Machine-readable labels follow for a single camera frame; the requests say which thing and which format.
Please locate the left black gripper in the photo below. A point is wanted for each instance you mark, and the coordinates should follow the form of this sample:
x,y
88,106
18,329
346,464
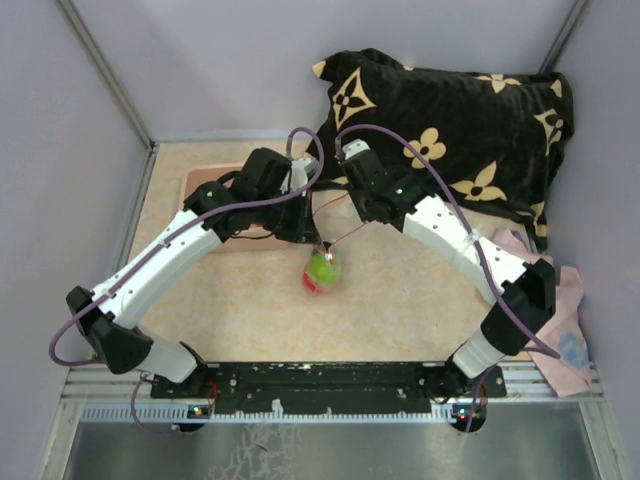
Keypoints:
x,y
304,229

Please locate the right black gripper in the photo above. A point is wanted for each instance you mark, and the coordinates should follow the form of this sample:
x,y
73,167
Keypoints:
x,y
365,215

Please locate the pink plastic bin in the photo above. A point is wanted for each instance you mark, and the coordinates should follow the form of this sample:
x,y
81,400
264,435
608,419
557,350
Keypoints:
x,y
253,239

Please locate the clear zip top bag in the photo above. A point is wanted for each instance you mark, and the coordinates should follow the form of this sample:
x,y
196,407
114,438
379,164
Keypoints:
x,y
327,246

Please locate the light green apple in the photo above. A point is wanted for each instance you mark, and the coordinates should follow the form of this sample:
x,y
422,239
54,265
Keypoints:
x,y
320,261

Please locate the red apple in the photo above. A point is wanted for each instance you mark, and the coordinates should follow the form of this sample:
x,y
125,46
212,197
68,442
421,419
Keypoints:
x,y
320,281

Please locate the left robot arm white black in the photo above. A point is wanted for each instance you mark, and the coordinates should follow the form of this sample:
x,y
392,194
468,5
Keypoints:
x,y
269,191

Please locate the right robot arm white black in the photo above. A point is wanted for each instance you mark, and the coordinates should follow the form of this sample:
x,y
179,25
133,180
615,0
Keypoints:
x,y
522,294

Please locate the black floral blanket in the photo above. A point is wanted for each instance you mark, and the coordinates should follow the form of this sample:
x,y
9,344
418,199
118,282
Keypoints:
x,y
497,140

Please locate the pink cloth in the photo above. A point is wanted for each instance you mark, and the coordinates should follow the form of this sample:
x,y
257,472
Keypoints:
x,y
569,375

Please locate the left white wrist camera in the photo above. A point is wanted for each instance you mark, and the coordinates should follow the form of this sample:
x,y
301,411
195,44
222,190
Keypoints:
x,y
300,172

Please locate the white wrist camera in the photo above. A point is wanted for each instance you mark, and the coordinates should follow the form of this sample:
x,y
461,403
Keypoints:
x,y
300,172
352,148

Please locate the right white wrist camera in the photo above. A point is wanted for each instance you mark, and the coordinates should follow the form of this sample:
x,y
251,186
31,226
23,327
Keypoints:
x,y
352,148

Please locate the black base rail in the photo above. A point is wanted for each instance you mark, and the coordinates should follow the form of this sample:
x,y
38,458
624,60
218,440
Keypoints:
x,y
341,388

